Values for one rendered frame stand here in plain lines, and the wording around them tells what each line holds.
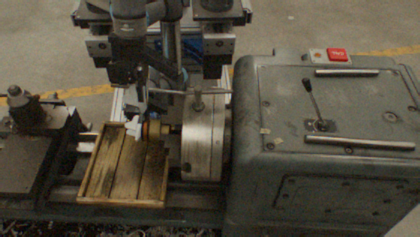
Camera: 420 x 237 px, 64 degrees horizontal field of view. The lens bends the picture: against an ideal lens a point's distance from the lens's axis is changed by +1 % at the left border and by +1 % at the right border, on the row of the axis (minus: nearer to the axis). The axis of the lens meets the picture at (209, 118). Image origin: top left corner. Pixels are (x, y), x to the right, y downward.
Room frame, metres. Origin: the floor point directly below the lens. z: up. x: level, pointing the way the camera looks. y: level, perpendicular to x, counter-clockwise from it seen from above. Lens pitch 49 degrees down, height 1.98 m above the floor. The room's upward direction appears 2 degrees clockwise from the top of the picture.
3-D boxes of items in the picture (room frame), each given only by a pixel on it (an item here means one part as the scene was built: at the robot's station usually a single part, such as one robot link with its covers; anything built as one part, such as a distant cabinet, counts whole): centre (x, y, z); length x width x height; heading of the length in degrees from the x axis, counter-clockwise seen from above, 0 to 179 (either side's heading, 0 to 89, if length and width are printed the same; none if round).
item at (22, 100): (0.79, 0.66, 1.13); 0.08 x 0.08 x 0.03
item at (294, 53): (0.92, -0.25, 1.24); 0.09 x 0.08 x 0.03; 89
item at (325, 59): (0.92, -0.40, 1.23); 0.13 x 0.08 x 0.05; 89
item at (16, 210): (0.71, 0.71, 0.90); 0.47 x 0.30 x 0.06; 179
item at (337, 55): (0.92, -0.42, 1.26); 0.06 x 0.06 x 0.02; 89
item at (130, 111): (0.81, 0.25, 1.08); 0.12 x 0.09 x 0.08; 178
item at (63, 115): (0.79, 0.63, 0.99); 0.20 x 0.10 x 0.05; 89
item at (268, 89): (0.71, -0.37, 1.06); 0.59 x 0.48 x 0.39; 89
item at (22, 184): (0.72, 0.66, 0.95); 0.43 x 0.17 x 0.05; 179
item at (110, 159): (0.70, 0.29, 0.89); 0.36 x 0.30 x 0.04; 179
